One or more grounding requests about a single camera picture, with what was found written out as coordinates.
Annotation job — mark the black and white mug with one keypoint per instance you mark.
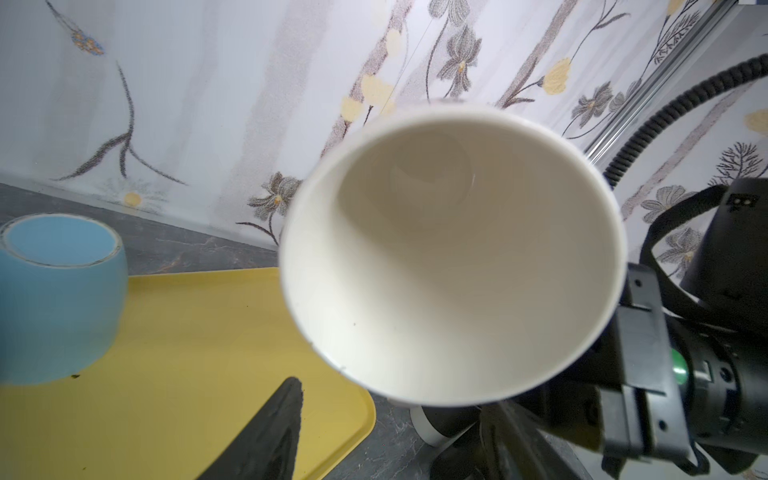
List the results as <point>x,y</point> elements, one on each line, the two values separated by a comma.
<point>438,426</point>

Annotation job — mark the yellow tray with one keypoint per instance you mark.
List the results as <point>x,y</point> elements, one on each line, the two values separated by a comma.
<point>197,355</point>

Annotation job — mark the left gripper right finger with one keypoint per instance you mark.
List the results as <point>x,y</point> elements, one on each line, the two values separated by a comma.
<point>514,448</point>

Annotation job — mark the light blue mug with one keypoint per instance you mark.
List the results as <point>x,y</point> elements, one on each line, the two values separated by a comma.
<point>64,282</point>

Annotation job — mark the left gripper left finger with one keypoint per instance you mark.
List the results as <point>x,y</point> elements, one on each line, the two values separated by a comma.
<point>266,448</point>

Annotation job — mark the pink mug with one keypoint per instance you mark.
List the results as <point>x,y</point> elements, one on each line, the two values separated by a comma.
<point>452,255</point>

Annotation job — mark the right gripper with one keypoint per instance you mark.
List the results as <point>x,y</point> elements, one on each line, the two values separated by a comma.
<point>680,373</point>

